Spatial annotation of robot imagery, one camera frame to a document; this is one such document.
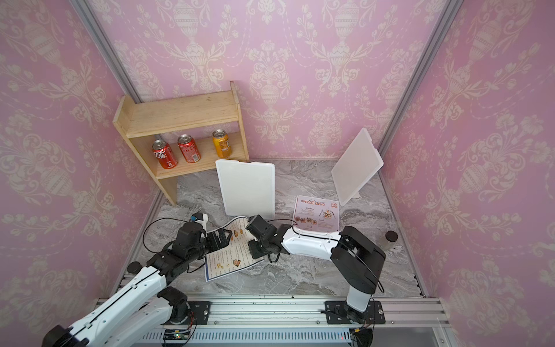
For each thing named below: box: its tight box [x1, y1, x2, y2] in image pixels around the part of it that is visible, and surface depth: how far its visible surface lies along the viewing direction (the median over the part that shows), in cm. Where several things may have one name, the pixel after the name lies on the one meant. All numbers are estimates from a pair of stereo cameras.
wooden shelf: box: [112, 81, 250, 207], surface depth 82 cm
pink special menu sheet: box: [291, 195, 339, 233], surface depth 102 cm
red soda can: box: [177, 133, 201, 164], surface depth 87 cm
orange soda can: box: [211, 128, 232, 159], surface depth 88 cm
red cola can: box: [151, 138, 179, 170], surface depth 85 cm
